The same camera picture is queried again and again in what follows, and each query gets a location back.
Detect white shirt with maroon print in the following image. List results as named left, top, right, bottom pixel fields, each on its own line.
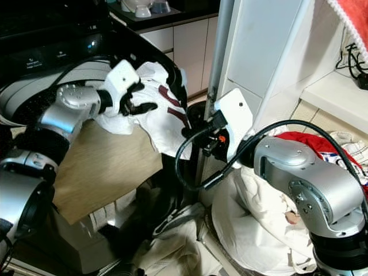
left=95, top=61, right=194, bottom=161

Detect black top-load washing machine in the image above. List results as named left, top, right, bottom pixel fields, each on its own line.
left=0, top=0, right=208, bottom=276

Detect cream kitchen cabinets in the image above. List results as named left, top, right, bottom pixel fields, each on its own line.
left=140, top=16, right=219, bottom=93

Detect white ceramic pot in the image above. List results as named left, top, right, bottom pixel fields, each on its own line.
left=122, top=0, right=154, bottom=18

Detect grey metal pole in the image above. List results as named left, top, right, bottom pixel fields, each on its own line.
left=193, top=0, right=237, bottom=190

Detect white laundry cloth pile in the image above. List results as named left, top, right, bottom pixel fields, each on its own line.
left=209, top=166, right=323, bottom=275

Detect grey blue cup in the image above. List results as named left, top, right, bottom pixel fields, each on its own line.
left=151, top=0, right=172, bottom=14

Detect black kitchen countertop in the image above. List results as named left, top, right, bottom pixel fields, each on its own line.
left=108, top=0, right=220, bottom=30

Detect red garment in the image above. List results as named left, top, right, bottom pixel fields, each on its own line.
left=275, top=131, right=364, bottom=170

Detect silver washer drum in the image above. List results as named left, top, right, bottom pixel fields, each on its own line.
left=0, top=64, right=113, bottom=127

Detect white tall cabinet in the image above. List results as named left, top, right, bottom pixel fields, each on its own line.
left=213, top=0, right=348, bottom=144

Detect pink garment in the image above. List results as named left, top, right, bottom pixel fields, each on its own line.
left=283, top=210, right=303, bottom=225

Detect white fabric bag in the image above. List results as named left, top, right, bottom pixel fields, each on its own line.
left=108, top=201, right=214, bottom=276

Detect white shelf ledge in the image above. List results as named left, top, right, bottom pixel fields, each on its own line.
left=301, top=69, right=368, bottom=122

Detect blue red printed cloth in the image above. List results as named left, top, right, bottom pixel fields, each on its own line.
left=317, top=148, right=368, bottom=186

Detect grey plastic base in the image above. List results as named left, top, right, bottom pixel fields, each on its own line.
left=21, top=229, right=122, bottom=276

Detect red towel with white trim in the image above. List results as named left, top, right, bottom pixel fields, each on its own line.
left=327, top=0, right=368, bottom=53

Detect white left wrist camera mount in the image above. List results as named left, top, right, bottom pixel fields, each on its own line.
left=102, top=59, right=142, bottom=113

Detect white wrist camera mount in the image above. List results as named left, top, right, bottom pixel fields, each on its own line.
left=102, top=59, right=142, bottom=113
left=213, top=87, right=254, bottom=162

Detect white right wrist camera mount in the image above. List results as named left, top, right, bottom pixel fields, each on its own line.
left=213, top=87, right=254, bottom=162

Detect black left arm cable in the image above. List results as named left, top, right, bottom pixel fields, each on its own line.
left=55, top=55, right=122, bottom=118

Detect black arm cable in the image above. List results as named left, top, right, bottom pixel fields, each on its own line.
left=174, top=119, right=368, bottom=208
left=55, top=55, right=122, bottom=118

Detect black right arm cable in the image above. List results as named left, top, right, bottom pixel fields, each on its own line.
left=174, top=119, right=368, bottom=208

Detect black cable bundle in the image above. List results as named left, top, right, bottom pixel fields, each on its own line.
left=335, top=41, right=368, bottom=91

